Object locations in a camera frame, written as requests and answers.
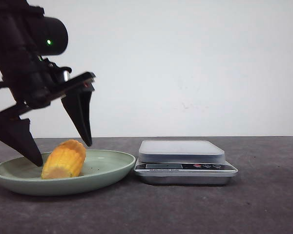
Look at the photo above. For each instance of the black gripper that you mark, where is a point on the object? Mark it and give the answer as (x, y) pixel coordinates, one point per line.
(35, 85)

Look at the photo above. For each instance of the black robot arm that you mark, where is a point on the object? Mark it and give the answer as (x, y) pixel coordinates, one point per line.
(27, 39)

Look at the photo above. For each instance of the silver digital kitchen scale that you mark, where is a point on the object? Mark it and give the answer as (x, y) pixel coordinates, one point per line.
(182, 162)

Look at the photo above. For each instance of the pale green plate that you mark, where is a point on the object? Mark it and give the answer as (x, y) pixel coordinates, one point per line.
(101, 168)

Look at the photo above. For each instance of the yellow corn cob piece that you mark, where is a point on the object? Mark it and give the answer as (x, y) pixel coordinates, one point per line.
(65, 161)

